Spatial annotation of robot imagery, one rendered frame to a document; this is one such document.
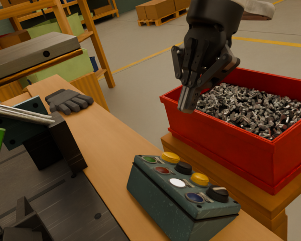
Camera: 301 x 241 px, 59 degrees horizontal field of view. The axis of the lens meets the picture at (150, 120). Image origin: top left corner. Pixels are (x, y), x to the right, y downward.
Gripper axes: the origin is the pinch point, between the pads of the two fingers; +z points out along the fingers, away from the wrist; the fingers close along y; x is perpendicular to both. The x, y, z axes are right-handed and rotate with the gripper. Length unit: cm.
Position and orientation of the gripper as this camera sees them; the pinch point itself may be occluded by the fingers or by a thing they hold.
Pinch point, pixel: (188, 100)
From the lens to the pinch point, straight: 40.7
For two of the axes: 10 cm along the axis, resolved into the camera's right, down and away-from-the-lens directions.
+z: -2.7, 9.4, 2.0
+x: 8.1, 1.1, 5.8
